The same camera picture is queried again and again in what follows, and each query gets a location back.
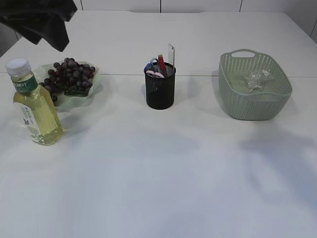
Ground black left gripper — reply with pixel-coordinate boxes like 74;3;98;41
0;0;77;52

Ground purple artificial grape bunch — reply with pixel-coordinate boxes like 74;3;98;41
39;58;97;106

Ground yellow tea drink bottle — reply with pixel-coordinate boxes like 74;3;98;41
5;58;63;146

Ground blue scissors with sheath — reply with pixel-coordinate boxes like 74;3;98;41
144;58;159;72

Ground red glitter marker pen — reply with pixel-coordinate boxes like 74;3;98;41
158;55;167;77

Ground pink scissors with purple sheath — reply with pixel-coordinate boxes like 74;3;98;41
146;70;164;78

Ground clear plastic ruler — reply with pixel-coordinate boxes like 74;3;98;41
168;44;175;68

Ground clear plastic sheet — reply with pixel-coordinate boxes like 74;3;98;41
244;69;273;92

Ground green wavy glass plate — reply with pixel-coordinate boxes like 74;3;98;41
34;61;101;111

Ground black mesh pen holder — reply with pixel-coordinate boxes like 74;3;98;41
144;62;176;110

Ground light green woven plastic basket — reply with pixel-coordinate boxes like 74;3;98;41
218;49;293;121

